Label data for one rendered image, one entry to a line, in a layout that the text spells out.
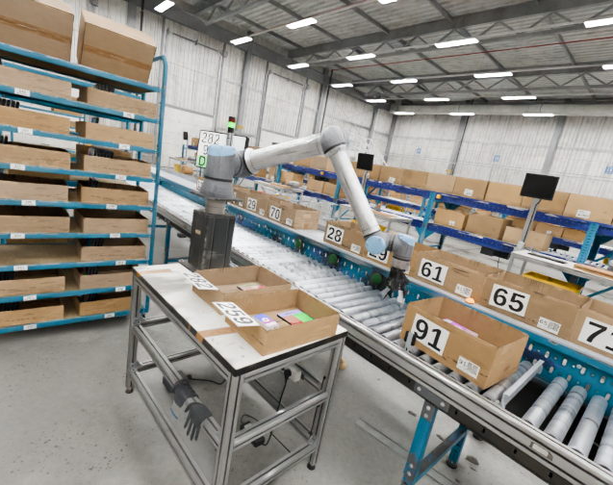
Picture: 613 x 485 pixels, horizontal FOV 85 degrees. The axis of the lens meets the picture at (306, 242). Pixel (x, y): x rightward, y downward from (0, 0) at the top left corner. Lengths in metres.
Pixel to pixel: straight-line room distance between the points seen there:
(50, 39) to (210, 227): 1.42
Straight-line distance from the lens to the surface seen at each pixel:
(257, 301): 1.49
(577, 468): 1.40
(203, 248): 1.89
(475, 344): 1.44
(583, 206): 6.41
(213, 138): 2.88
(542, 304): 1.89
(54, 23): 2.62
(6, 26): 2.63
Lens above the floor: 1.42
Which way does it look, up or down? 13 degrees down
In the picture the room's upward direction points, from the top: 10 degrees clockwise
